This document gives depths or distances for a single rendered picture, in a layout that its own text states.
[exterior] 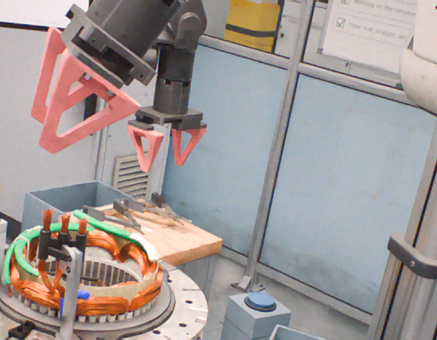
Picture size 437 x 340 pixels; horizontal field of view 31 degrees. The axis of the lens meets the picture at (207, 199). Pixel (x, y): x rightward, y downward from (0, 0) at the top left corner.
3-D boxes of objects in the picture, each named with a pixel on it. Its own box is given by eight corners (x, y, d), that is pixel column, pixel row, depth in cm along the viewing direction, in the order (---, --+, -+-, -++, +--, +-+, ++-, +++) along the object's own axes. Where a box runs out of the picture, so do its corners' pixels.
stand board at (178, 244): (57, 228, 129) (58, 214, 128) (139, 210, 143) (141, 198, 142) (140, 277, 117) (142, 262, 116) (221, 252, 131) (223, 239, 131)
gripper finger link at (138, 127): (120, 167, 128) (126, 111, 125) (151, 161, 133) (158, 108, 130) (150, 179, 124) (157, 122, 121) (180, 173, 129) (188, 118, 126)
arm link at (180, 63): (201, 44, 122) (191, 39, 127) (158, 40, 120) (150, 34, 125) (194, 88, 124) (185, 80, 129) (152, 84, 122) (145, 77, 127)
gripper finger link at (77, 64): (9, 133, 57) (86, 30, 56) (5, 108, 63) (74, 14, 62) (85, 182, 60) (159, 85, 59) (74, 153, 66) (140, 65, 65)
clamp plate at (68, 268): (69, 278, 82) (72, 253, 81) (57, 268, 83) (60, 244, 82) (74, 277, 82) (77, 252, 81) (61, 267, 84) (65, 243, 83)
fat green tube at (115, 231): (70, 223, 106) (71, 210, 106) (92, 218, 109) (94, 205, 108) (143, 265, 98) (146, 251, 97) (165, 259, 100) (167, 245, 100)
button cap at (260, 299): (257, 310, 115) (259, 304, 115) (242, 298, 118) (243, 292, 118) (278, 307, 117) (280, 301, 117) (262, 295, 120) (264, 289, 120)
